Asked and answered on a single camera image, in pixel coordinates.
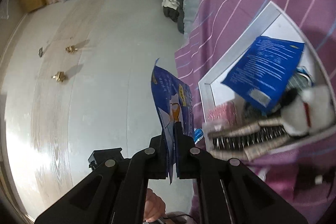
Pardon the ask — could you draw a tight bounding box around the person left hand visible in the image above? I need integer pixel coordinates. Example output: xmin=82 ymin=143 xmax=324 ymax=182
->
xmin=143 ymin=188 xmax=166 ymax=223

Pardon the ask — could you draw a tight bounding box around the white cardboard box tray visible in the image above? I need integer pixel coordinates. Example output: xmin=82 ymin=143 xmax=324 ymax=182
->
xmin=198 ymin=0 xmax=333 ymax=159

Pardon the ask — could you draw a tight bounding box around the white black plush dog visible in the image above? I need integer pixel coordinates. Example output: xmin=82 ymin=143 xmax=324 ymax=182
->
xmin=280 ymin=85 xmax=335 ymax=137

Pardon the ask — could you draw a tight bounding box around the black cable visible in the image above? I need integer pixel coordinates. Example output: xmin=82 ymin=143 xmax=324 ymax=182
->
xmin=157 ymin=214 xmax=197 ymax=223

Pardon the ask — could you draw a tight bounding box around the purple striped bed sheet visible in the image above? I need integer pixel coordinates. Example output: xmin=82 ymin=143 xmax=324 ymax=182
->
xmin=174 ymin=0 xmax=336 ymax=224

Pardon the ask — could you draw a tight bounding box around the dark grey white garment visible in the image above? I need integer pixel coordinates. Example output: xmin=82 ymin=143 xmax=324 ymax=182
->
xmin=162 ymin=0 xmax=185 ymax=34

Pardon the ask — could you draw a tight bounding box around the pink sparkly sponge cloth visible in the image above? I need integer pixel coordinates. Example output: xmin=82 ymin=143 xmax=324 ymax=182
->
xmin=207 ymin=101 xmax=236 ymax=123

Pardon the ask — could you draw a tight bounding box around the blue plastic package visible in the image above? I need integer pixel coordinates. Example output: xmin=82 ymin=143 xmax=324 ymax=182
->
xmin=222 ymin=36 xmax=305 ymax=113

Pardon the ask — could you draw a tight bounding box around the small white blue sachet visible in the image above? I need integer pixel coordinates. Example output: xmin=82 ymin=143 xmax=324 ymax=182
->
xmin=194 ymin=128 xmax=204 ymax=144

